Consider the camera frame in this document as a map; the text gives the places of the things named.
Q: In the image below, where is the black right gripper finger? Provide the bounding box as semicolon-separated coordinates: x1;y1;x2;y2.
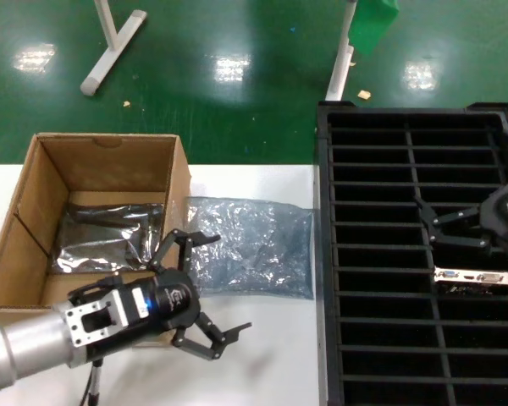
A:
413;195;483;230
428;227;493;251

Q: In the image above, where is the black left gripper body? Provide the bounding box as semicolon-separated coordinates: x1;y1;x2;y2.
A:
86;270;203;360

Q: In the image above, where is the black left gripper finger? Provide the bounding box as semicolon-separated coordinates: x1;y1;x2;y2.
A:
146;229;222;274
170;314;254;361

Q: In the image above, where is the grey antistatic bag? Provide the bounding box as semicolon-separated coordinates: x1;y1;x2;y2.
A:
181;195;315;302

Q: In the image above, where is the flat bagged graphics card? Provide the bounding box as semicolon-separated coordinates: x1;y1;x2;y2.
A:
50;201;166;276

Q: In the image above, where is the brown cardboard box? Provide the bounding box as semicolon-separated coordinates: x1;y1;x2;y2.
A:
0;132;193;348

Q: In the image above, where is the black slotted container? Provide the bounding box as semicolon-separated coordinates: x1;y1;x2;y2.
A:
314;100;508;406

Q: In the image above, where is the white table leg with foot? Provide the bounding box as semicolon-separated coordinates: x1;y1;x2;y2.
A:
324;0;359;103
80;0;148;98

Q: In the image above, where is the green tablecloth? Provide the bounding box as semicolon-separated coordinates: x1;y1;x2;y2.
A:
347;0;401;58

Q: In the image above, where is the grey left arm cable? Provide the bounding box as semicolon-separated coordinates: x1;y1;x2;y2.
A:
78;358;105;406

